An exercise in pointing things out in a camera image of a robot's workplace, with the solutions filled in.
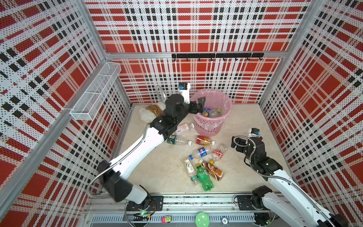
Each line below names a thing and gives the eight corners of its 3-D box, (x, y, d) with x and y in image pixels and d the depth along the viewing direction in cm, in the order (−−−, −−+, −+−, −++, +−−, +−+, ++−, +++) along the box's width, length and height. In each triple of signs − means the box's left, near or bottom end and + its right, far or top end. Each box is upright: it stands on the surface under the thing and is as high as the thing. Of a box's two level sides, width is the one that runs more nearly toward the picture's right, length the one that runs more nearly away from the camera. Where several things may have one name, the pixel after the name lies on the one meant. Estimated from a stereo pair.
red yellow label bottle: (195, 143, 97) (195, 141, 94) (196, 137, 100) (197, 135, 97) (213, 148, 94) (214, 145, 92) (214, 141, 98) (215, 139, 95)
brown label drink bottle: (198, 163, 88) (198, 161, 85) (203, 158, 90) (203, 155, 87) (219, 182, 80) (220, 180, 77) (224, 175, 83) (225, 173, 80)
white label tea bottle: (187, 177, 84) (187, 174, 79) (183, 158, 91) (183, 155, 87) (197, 175, 84) (197, 172, 80) (192, 156, 92) (192, 153, 88)
